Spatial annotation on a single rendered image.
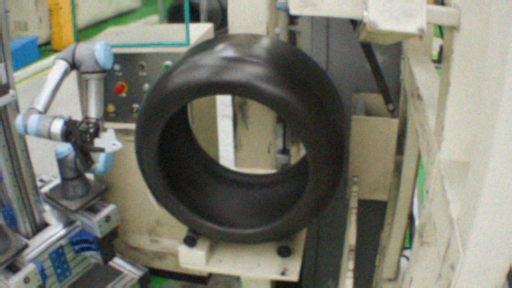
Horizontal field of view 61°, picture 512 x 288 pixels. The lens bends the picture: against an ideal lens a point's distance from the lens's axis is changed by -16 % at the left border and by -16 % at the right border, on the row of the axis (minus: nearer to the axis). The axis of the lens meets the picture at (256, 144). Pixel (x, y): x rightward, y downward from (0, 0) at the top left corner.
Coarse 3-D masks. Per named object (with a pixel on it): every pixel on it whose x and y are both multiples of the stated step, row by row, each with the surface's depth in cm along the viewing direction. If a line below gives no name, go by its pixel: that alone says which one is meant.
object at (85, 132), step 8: (64, 120) 147; (72, 120) 148; (80, 120) 148; (88, 120) 149; (96, 120) 149; (64, 128) 147; (72, 128) 147; (80, 128) 146; (88, 128) 144; (96, 128) 150; (64, 136) 147; (72, 136) 149; (80, 136) 146; (88, 136) 147; (96, 136) 151; (80, 144) 148; (88, 144) 147
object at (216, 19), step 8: (192, 0) 502; (200, 0) 502; (208, 0) 508; (216, 0) 519; (224, 0) 537; (192, 8) 573; (200, 8) 493; (208, 8) 503; (216, 8) 512; (224, 8) 537; (192, 16) 574; (200, 16) 583; (208, 16) 504; (216, 16) 513; (224, 16) 541; (216, 24) 520; (224, 24) 549; (216, 32) 549; (224, 32) 605
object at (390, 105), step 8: (352, 24) 139; (368, 48) 141; (368, 56) 142; (368, 64) 144; (376, 64) 143; (376, 72) 144; (376, 80) 145; (384, 80) 145; (384, 88) 146; (384, 96) 147; (392, 104) 148; (392, 112) 149
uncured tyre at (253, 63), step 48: (192, 48) 137; (240, 48) 124; (288, 48) 133; (192, 96) 122; (240, 96) 120; (288, 96) 119; (336, 96) 136; (144, 144) 132; (192, 144) 162; (336, 144) 125; (192, 192) 159; (240, 192) 165; (288, 192) 161; (336, 192) 135; (240, 240) 141
